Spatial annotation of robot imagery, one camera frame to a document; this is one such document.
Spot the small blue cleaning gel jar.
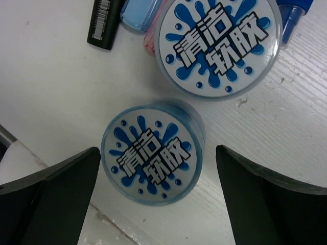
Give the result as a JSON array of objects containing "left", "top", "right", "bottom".
[{"left": 101, "top": 99, "right": 205, "bottom": 206}]

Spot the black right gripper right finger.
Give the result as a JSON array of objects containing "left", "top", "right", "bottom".
[{"left": 216, "top": 145, "right": 326, "bottom": 244}]

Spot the black highlighter with barcode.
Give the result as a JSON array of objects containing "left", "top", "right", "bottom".
[{"left": 87, "top": 0, "right": 125, "bottom": 50}]

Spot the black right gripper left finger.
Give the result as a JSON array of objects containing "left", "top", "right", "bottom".
[{"left": 1, "top": 147, "right": 100, "bottom": 244}]

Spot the large blue cleaning gel jar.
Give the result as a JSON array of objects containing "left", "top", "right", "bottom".
[{"left": 154, "top": 1, "right": 282, "bottom": 100}]

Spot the pink eraser capsule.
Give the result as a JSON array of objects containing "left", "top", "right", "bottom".
[{"left": 143, "top": 26, "right": 156, "bottom": 56}]

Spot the blue spray pen bottle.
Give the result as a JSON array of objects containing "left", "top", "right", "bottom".
[{"left": 276, "top": 0, "right": 313, "bottom": 49}]

